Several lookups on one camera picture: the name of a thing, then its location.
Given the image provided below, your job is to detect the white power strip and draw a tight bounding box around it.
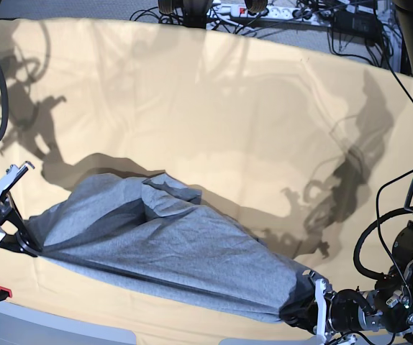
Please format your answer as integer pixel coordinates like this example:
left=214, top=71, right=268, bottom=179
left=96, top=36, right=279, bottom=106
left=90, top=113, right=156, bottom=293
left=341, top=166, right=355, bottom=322
left=207, top=2, right=330, bottom=27

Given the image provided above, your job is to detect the yellow table cloth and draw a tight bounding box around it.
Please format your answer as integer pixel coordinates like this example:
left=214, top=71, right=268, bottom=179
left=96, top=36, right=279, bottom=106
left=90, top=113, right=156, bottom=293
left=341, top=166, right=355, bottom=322
left=0, top=19, right=413, bottom=344

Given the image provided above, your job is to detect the grey t-shirt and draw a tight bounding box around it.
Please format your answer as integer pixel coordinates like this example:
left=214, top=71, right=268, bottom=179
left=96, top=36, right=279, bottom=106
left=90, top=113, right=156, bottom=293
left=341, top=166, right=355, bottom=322
left=27, top=174, right=305, bottom=323

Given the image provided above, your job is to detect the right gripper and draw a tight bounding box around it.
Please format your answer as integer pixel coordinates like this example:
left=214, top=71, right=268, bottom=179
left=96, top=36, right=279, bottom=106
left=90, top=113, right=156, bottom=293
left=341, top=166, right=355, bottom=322
left=0, top=162, right=42, bottom=257

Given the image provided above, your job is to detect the black power adapter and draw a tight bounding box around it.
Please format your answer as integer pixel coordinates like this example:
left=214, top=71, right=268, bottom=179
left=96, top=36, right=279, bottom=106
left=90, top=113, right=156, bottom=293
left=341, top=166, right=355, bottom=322
left=332, top=11, right=377, bottom=40

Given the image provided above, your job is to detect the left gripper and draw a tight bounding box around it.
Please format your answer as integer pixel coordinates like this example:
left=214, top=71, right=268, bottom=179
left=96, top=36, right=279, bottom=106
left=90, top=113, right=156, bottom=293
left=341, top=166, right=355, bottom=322
left=280, top=269, right=363, bottom=340

